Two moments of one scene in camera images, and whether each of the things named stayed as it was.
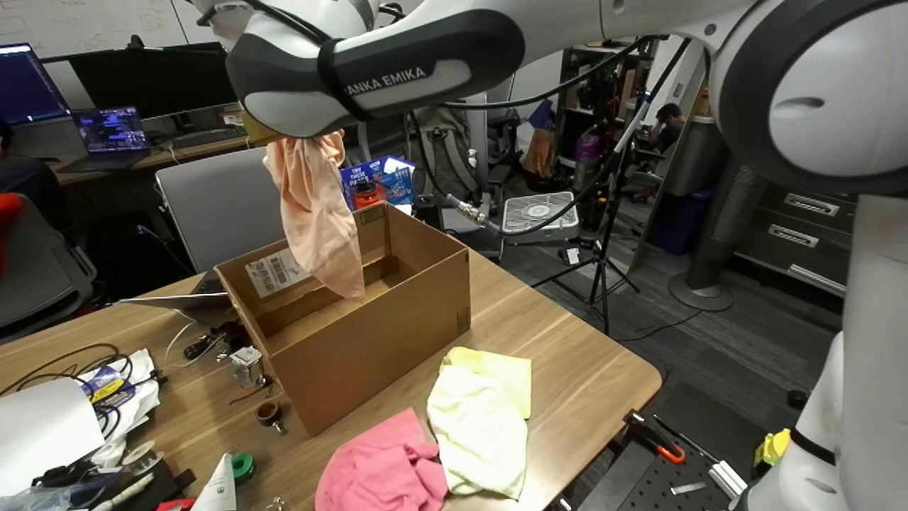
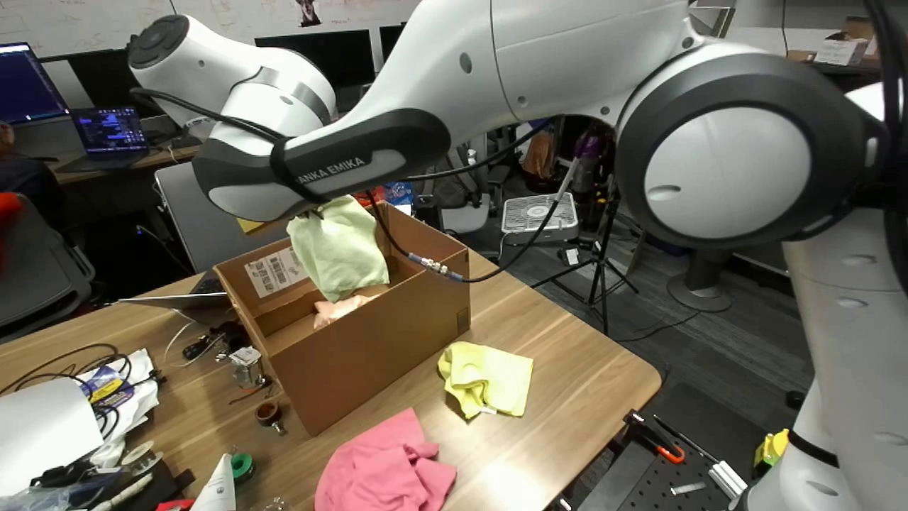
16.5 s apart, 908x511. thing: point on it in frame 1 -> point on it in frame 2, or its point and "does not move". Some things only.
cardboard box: (329, 352) does not move
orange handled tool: (652, 436) does not move
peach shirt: (319, 210) -> (329, 311)
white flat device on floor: (530, 209) does not move
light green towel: (481, 410) -> (342, 247)
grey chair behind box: (221, 209) does not move
